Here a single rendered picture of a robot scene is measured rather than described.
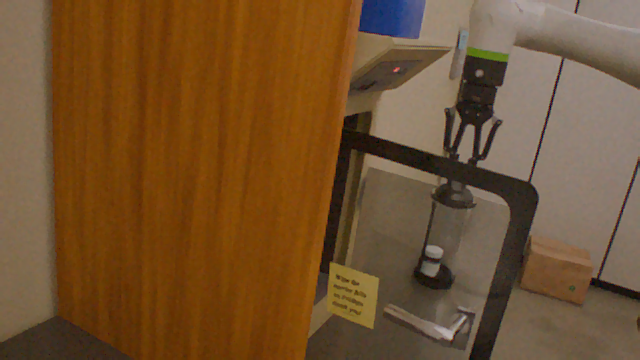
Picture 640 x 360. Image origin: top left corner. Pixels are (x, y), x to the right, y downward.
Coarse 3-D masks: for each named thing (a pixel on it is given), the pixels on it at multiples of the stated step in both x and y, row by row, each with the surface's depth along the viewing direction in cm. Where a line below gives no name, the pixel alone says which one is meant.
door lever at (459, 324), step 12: (384, 312) 61; (396, 312) 60; (408, 312) 60; (408, 324) 59; (420, 324) 58; (432, 324) 58; (456, 324) 60; (468, 324) 60; (432, 336) 58; (444, 336) 57
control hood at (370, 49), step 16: (368, 48) 62; (384, 48) 61; (400, 48) 64; (416, 48) 69; (432, 48) 76; (448, 48) 85; (352, 64) 63; (368, 64) 62; (352, 80) 65; (400, 80) 87; (352, 96) 76
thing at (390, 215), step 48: (384, 144) 62; (336, 192) 68; (384, 192) 64; (432, 192) 60; (480, 192) 57; (528, 192) 54; (336, 240) 69; (384, 240) 65; (432, 240) 61; (480, 240) 58; (384, 288) 66; (432, 288) 62; (480, 288) 59; (336, 336) 72; (384, 336) 68; (480, 336) 60
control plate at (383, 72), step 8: (384, 64) 67; (392, 64) 70; (400, 64) 73; (408, 64) 77; (416, 64) 81; (368, 72) 66; (376, 72) 69; (384, 72) 72; (392, 72) 75; (400, 72) 79; (360, 80) 68; (368, 80) 71; (376, 80) 74; (384, 80) 78; (392, 80) 82; (376, 88) 81; (384, 88) 85
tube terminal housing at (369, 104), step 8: (360, 96) 86; (368, 96) 90; (376, 96) 93; (352, 104) 84; (360, 104) 87; (368, 104) 91; (376, 104) 94; (352, 112) 85; (360, 112) 88; (368, 112) 98; (376, 112) 95; (360, 120) 97; (368, 120) 98; (376, 120) 97; (360, 128) 98; (368, 128) 98; (376, 128) 98
